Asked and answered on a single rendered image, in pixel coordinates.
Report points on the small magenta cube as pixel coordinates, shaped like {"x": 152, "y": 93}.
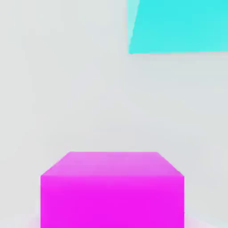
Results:
{"x": 112, "y": 196}

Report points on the large cyan box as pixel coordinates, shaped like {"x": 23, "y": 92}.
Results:
{"x": 178, "y": 25}

